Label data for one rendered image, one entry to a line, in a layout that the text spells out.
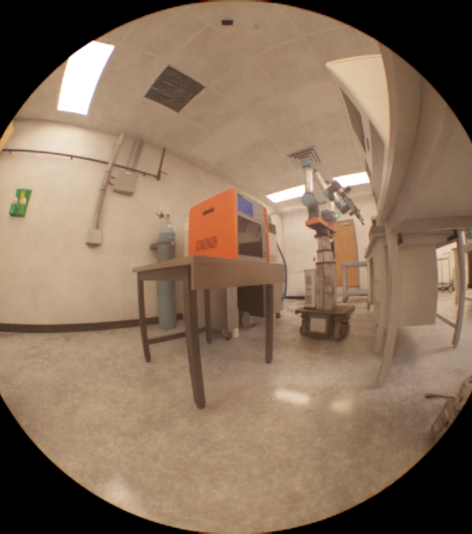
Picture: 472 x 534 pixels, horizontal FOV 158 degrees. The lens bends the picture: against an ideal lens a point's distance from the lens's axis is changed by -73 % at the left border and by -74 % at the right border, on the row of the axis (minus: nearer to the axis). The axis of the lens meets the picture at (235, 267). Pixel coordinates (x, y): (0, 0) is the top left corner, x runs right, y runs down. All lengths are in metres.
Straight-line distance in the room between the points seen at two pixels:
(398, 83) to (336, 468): 0.89
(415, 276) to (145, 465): 1.82
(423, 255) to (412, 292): 0.29
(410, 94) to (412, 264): 1.32
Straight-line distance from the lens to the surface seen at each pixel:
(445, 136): 0.36
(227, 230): 0.92
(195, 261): 0.59
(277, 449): 0.75
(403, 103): 0.36
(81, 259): 2.31
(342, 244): 5.24
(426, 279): 1.59
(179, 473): 0.71
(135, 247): 2.42
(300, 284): 4.74
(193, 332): 0.71
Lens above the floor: 0.63
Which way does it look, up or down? 4 degrees up
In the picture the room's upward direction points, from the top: 1 degrees counter-clockwise
